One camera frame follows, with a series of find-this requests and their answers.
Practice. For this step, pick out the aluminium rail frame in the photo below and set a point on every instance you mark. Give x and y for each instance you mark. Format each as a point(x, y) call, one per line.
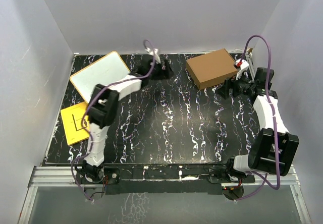
point(52, 197)

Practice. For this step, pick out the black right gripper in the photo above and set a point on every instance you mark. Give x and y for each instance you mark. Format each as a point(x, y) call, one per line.
point(223, 91)

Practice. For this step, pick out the yellow notebook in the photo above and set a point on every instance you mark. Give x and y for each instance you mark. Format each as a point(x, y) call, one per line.
point(71, 118)

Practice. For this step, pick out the brown cardboard box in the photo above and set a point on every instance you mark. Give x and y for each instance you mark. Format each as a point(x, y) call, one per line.
point(211, 69)

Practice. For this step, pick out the whiteboard with orange frame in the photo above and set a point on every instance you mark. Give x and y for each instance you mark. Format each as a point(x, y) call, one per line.
point(106, 70)

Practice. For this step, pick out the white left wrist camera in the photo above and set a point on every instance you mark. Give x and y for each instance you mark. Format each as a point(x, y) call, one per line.
point(154, 52)

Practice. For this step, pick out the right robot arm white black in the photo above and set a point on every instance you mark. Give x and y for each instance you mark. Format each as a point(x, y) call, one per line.
point(275, 147)

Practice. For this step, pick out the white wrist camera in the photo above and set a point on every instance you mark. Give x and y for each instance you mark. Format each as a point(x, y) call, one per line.
point(154, 52)
point(242, 66)

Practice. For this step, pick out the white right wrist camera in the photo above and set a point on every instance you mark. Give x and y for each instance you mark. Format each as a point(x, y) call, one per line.
point(242, 66)

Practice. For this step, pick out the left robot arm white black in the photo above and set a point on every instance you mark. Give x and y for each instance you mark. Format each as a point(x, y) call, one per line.
point(103, 107)

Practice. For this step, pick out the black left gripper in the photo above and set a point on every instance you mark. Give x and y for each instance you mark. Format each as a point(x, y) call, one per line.
point(168, 74)

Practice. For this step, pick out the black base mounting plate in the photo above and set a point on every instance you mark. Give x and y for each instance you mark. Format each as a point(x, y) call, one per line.
point(209, 178)

